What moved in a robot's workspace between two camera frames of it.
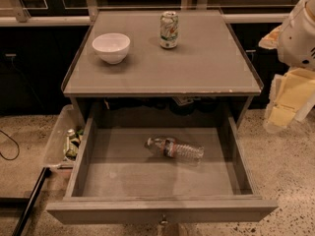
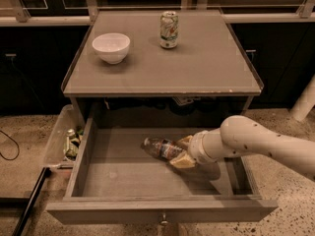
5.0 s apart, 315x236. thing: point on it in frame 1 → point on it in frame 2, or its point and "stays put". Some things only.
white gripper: (297, 42) → (196, 147)
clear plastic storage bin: (64, 142) stays put
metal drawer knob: (164, 221) stays put
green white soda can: (168, 29) stays put
